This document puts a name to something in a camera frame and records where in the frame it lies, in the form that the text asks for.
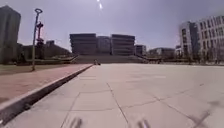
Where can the small grey building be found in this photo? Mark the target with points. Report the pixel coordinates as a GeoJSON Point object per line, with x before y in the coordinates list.
{"type": "Point", "coordinates": [140, 50]}

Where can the tall dark building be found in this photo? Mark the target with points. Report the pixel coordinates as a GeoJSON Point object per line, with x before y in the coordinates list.
{"type": "Point", "coordinates": [9, 33]}

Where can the tall lamp pole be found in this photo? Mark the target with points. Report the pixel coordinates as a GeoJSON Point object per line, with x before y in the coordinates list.
{"type": "Point", "coordinates": [33, 43]}

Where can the low dark building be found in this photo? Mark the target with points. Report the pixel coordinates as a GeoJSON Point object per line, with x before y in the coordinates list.
{"type": "Point", "coordinates": [53, 50]}

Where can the reddish paved strip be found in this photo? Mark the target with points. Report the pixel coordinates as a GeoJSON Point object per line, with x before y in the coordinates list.
{"type": "Point", "coordinates": [30, 80]}

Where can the red tower sculpture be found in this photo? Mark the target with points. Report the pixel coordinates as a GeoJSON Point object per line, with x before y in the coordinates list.
{"type": "Point", "coordinates": [39, 33]}

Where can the white multi-storey building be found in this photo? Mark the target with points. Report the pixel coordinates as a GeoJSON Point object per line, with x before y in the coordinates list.
{"type": "Point", "coordinates": [208, 36]}

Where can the large grey block building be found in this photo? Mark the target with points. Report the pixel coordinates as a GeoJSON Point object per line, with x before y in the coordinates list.
{"type": "Point", "coordinates": [83, 44]}

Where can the grey stone kerb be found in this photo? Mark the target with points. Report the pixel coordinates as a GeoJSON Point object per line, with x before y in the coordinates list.
{"type": "Point", "coordinates": [40, 91]}

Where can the low grey building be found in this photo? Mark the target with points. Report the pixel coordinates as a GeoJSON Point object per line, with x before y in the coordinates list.
{"type": "Point", "coordinates": [161, 52]}

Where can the robot's own part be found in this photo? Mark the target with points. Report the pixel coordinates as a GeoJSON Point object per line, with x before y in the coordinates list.
{"type": "Point", "coordinates": [143, 123]}
{"type": "Point", "coordinates": [77, 123]}

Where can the pale stone slab plaza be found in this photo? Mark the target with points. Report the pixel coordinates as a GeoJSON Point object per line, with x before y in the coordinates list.
{"type": "Point", "coordinates": [133, 86]}

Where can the wide stone staircase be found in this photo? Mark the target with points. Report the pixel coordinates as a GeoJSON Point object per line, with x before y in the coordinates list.
{"type": "Point", "coordinates": [110, 59]}

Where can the person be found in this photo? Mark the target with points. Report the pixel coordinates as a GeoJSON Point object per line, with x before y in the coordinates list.
{"type": "Point", "coordinates": [96, 62]}

